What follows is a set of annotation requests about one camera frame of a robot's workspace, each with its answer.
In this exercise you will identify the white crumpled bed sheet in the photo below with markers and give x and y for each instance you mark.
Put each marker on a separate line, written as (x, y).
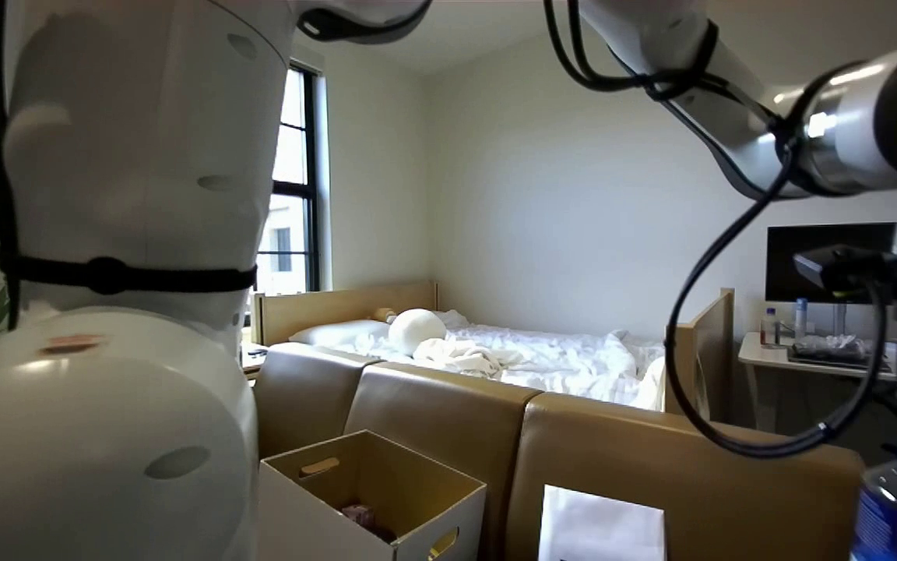
(562, 359)

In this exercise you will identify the white paper sheet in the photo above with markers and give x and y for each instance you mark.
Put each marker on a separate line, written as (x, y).
(604, 529)

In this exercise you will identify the black computer monitor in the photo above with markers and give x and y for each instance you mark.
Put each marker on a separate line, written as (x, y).
(833, 238)

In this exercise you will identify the black framed window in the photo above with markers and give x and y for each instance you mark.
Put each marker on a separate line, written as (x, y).
(296, 175)

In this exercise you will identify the clear slim bottle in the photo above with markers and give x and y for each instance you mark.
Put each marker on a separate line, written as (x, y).
(802, 318)

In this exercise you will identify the dark keyboard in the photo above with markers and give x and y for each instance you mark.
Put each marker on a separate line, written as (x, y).
(833, 352)

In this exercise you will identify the wooden bed with white bedding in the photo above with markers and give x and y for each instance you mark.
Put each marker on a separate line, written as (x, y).
(700, 352)

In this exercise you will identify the open cardboard box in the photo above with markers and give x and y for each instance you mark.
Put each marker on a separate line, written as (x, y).
(406, 484)

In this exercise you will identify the dark small bottle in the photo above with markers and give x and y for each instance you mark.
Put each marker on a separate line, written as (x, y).
(772, 333)

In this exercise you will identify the white round plush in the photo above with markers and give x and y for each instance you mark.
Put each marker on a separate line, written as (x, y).
(415, 327)

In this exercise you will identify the white desk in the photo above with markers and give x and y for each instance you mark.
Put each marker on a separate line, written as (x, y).
(781, 363)

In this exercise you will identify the white pillow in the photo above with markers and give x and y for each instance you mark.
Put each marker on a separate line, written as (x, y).
(344, 335)

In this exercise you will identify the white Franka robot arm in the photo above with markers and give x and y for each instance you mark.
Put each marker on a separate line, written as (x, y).
(107, 157)

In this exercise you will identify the tan leather sofa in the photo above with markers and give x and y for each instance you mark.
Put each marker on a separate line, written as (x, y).
(625, 457)

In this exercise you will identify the clear bottle blue cap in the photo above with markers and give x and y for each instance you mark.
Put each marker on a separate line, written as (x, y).
(881, 520)

